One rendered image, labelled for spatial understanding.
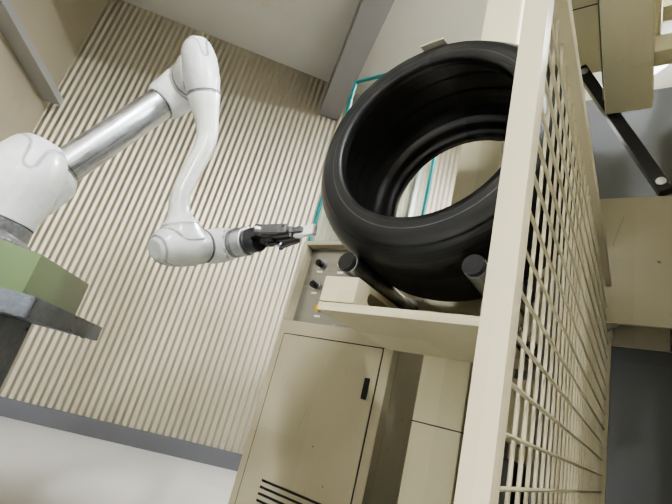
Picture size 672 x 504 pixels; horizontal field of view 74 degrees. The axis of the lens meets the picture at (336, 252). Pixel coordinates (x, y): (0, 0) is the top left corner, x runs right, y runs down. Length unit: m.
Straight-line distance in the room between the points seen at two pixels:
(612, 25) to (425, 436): 1.03
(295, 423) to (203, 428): 2.07
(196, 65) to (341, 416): 1.24
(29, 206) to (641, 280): 1.35
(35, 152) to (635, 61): 1.39
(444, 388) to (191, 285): 2.93
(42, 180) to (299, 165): 3.25
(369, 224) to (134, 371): 3.07
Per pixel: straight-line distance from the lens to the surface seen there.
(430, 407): 1.20
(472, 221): 0.86
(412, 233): 0.89
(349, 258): 0.97
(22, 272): 1.08
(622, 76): 1.29
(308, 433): 1.73
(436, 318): 0.84
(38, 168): 1.25
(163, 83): 1.62
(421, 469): 1.20
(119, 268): 3.95
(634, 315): 1.10
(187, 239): 1.27
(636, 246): 1.16
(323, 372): 1.74
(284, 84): 4.72
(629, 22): 1.24
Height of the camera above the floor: 0.59
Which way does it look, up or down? 19 degrees up
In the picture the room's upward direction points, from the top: 15 degrees clockwise
